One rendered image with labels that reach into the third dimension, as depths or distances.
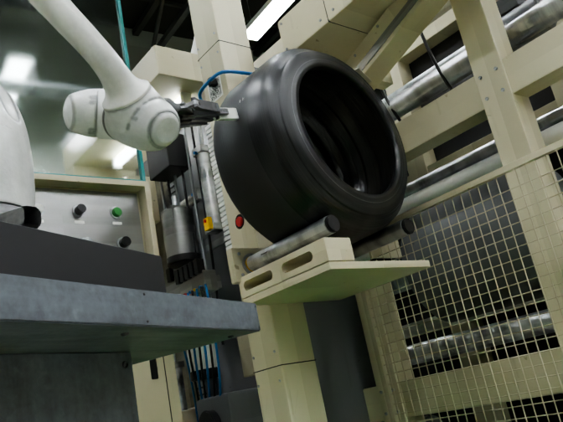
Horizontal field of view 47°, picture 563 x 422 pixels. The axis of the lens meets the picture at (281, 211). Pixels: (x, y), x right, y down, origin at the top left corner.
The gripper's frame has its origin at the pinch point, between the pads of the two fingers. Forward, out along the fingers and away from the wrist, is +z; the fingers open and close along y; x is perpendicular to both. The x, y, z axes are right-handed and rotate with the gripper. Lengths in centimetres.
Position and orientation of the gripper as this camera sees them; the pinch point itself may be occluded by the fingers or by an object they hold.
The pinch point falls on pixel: (224, 114)
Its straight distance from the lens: 164.5
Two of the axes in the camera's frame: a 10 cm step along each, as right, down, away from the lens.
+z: 7.4, -0.9, 6.7
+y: -6.0, 3.5, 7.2
